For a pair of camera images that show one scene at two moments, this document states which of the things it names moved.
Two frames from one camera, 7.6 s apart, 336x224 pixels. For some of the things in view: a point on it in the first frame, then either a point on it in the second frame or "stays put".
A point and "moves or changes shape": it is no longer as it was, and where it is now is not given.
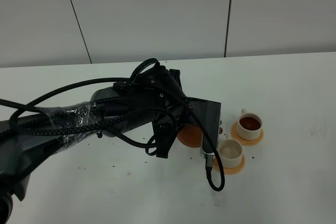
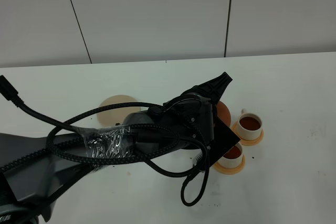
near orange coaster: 230,170 stays put
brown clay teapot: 191,136 moves or changes shape
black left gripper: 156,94 → 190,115
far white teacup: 249,125 stays put
